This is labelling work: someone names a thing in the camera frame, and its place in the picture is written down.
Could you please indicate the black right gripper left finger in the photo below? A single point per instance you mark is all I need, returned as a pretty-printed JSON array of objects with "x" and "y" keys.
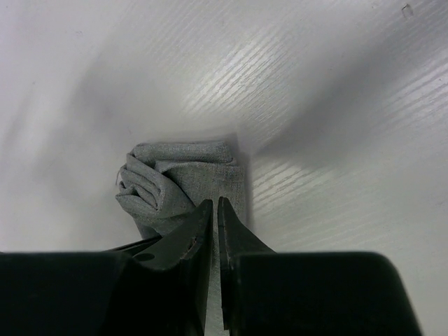
[{"x": 151, "y": 287}]

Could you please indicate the grey cloth napkin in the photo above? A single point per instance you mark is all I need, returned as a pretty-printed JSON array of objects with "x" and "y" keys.
[{"x": 162, "y": 183}]

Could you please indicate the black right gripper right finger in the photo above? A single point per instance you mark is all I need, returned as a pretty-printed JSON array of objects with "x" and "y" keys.
[{"x": 326, "y": 293}]

